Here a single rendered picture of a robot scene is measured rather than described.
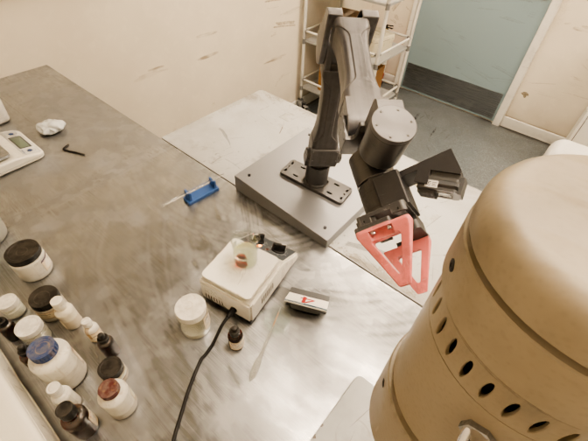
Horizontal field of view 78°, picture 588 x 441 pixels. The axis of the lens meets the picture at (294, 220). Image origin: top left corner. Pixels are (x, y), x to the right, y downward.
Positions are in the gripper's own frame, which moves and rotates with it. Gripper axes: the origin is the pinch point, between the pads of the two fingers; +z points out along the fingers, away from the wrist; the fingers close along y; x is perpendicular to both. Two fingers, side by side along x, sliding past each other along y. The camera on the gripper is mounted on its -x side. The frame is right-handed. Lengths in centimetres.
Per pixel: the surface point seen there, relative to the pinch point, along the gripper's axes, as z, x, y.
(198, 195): -44, 51, 21
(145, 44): -161, 93, 45
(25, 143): -75, 96, -2
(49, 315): -14, 68, -7
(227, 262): -17.2, 36.1, 10.5
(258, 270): -14.1, 30.8, 13.2
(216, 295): -11.4, 40.0, 10.3
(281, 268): -14.6, 28.5, 18.6
